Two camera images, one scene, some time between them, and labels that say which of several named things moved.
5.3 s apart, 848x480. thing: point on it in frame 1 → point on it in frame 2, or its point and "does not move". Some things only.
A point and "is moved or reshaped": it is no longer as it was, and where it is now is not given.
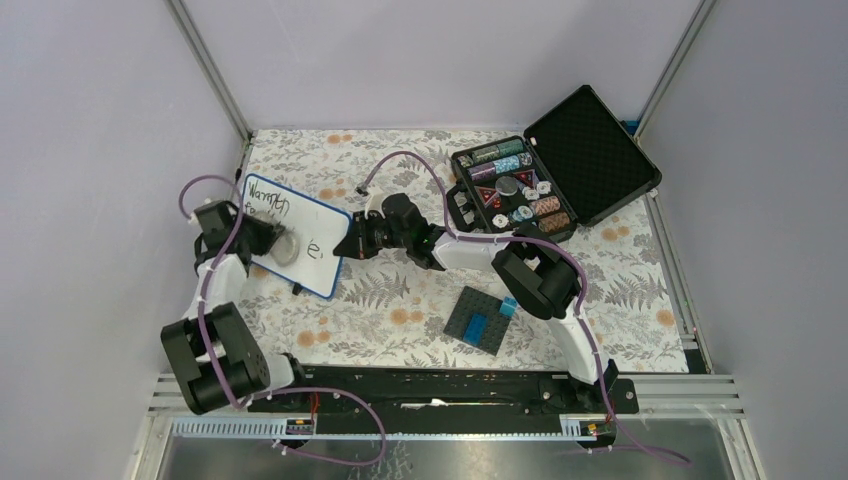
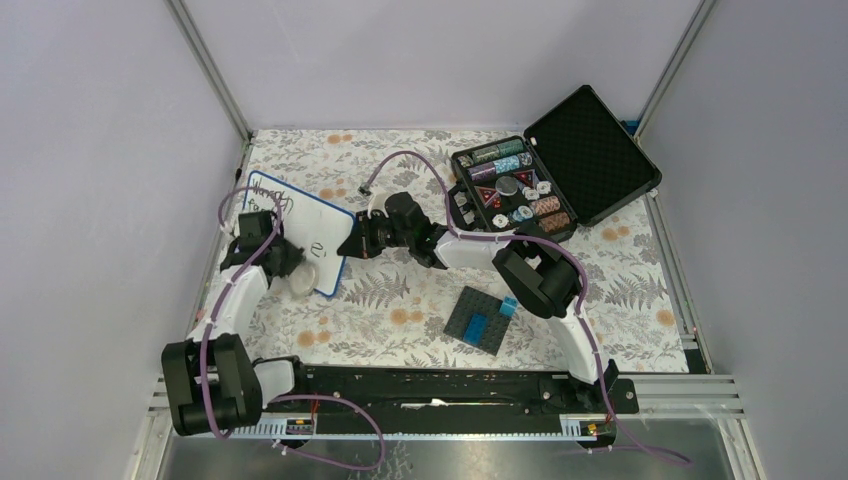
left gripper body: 259,235 → 290,255
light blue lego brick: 509,306 does not move
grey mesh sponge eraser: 286,248 is moved or reshaped
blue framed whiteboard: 318,228 does not move
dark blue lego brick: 476,330 does not move
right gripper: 358,246 does not move
